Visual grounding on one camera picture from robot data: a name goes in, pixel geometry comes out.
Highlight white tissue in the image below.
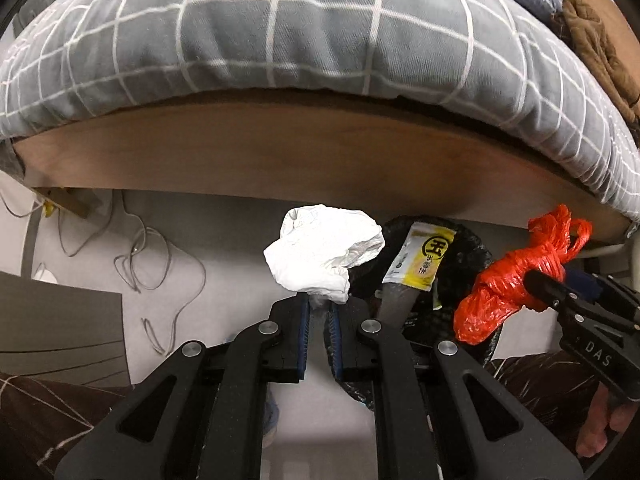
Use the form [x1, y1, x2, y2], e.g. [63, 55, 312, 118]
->
[263, 204, 386, 305]

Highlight grey floor cable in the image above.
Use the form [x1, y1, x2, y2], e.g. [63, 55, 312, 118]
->
[56, 190, 208, 357]

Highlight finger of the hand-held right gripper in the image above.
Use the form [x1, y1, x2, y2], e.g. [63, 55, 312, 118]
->
[524, 269, 583, 317]
[565, 268, 605, 307]

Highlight blue slipper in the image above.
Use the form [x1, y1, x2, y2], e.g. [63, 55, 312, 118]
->
[263, 395, 279, 448]

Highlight black trash bin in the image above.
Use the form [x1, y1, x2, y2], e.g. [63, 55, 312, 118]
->
[325, 215, 502, 412]

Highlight yellow white snack packet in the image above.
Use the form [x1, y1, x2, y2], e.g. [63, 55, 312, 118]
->
[375, 225, 457, 334]

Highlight person's dark plaid trousers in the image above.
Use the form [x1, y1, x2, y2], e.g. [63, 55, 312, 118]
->
[0, 352, 607, 480]

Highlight dark grey panel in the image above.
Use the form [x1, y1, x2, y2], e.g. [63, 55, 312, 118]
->
[0, 270, 132, 389]

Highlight red plastic bag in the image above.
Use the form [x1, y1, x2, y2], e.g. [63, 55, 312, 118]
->
[454, 204, 594, 345]

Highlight brown clothing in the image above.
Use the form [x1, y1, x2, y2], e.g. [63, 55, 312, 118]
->
[550, 0, 640, 126]

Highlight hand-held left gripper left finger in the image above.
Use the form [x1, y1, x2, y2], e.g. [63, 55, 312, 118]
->
[54, 294, 311, 480]

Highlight person's right hand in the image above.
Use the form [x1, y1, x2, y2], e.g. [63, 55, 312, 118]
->
[575, 385, 637, 461]

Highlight grey checked bed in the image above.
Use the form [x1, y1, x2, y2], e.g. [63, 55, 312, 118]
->
[0, 0, 640, 207]

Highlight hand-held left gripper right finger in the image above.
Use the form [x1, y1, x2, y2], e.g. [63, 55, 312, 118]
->
[327, 299, 586, 480]

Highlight wooden bed frame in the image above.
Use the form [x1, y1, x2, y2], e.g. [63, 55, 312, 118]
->
[12, 89, 630, 247]

